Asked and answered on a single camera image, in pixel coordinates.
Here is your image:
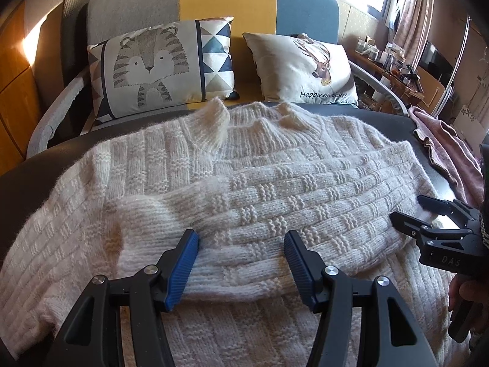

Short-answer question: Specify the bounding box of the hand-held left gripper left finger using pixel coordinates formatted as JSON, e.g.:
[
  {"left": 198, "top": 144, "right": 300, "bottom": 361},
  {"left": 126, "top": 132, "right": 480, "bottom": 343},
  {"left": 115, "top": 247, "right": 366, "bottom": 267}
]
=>
[{"left": 46, "top": 229, "right": 200, "bottom": 367}]

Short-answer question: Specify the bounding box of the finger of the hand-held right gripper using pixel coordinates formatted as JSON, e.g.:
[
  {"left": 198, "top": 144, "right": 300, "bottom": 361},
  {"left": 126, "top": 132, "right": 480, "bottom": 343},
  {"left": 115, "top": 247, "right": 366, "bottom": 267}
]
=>
[
  {"left": 417, "top": 194, "right": 479, "bottom": 225},
  {"left": 390, "top": 211, "right": 471, "bottom": 246}
]

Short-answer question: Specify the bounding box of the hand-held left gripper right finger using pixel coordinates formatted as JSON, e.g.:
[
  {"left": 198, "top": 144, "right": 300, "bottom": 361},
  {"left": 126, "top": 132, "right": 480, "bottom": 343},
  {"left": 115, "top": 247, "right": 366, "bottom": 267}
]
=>
[{"left": 283, "top": 230, "right": 438, "bottom": 367}]

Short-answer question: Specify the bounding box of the white knit sweater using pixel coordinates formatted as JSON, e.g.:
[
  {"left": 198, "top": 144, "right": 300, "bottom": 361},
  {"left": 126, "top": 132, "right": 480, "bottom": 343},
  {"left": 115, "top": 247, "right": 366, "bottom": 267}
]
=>
[{"left": 0, "top": 97, "right": 470, "bottom": 367}]

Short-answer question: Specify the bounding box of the person's right hand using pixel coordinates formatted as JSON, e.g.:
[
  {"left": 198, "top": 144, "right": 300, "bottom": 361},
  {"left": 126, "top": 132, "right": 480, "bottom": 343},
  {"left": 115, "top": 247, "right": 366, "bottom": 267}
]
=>
[{"left": 447, "top": 273, "right": 489, "bottom": 313}]

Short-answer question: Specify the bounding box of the pink knit sweater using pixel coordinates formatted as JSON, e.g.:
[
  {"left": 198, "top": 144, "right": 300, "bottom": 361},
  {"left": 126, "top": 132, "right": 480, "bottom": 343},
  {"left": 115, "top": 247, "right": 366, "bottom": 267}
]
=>
[{"left": 408, "top": 106, "right": 486, "bottom": 209}]

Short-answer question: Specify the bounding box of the white panel with flower stickers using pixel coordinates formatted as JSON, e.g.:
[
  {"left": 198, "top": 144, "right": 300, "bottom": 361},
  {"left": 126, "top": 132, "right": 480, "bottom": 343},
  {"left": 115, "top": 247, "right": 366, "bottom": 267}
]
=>
[{"left": 451, "top": 105, "right": 486, "bottom": 150}]

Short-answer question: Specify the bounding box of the wooden folding table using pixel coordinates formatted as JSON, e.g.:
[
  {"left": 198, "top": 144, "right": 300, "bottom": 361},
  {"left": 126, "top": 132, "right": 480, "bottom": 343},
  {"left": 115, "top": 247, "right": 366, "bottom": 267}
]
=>
[{"left": 414, "top": 67, "right": 447, "bottom": 117}]

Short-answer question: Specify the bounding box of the black handheld tool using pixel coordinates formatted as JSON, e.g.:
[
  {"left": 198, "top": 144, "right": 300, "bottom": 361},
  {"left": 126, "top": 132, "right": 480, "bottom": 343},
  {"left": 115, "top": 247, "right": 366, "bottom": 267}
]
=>
[{"left": 403, "top": 65, "right": 423, "bottom": 85}]

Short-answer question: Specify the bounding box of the black television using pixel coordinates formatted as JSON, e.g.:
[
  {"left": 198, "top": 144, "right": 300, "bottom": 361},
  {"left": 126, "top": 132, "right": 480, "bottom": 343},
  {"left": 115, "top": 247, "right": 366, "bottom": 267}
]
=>
[{"left": 418, "top": 40, "right": 455, "bottom": 81}]

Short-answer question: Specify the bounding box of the white metal stand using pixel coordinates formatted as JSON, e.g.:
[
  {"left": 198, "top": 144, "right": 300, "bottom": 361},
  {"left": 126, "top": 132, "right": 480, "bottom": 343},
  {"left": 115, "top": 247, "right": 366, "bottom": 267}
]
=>
[{"left": 433, "top": 13, "right": 472, "bottom": 117}]

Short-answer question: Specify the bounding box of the clear plastic container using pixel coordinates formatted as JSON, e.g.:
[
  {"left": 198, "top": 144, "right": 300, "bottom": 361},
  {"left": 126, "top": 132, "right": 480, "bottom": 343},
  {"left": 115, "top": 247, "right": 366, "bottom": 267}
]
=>
[{"left": 386, "top": 42, "right": 406, "bottom": 69}]

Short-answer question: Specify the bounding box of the wooden side table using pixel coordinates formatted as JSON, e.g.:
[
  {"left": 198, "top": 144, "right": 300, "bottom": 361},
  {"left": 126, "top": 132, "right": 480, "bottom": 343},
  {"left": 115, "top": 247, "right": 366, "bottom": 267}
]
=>
[{"left": 353, "top": 50, "right": 426, "bottom": 108}]

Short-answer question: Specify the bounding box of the group of small jars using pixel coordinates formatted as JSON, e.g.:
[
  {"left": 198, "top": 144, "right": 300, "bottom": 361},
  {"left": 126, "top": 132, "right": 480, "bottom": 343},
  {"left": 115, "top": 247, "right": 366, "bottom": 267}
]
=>
[{"left": 355, "top": 36, "right": 386, "bottom": 60}]

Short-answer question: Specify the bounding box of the deer print cushion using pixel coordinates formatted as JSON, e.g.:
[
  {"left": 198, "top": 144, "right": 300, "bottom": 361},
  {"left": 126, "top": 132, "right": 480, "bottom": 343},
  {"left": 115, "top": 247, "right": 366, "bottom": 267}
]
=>
[{"left": 242, "top": 32, "right": 360, "bottom": 106}]

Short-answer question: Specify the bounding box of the pink patterned curtain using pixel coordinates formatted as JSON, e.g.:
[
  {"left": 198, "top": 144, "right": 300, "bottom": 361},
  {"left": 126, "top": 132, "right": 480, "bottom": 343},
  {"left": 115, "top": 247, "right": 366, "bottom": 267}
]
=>
[{"left": 384, "top": 0, "right": 434, "bottom": 50}]

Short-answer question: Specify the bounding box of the tiger print cushion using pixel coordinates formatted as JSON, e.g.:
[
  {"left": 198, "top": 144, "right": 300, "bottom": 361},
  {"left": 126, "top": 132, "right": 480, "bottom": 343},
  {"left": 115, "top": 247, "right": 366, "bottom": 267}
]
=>
[{"left": 87, "top": 16, "right": 235, "bottom": 120}]

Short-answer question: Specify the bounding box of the wooden wardrobe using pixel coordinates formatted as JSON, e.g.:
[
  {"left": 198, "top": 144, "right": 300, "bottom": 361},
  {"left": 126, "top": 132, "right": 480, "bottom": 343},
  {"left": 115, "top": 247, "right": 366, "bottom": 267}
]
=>
[{"left": 0, "top": 0, "right": 46, "bottom": 176}]

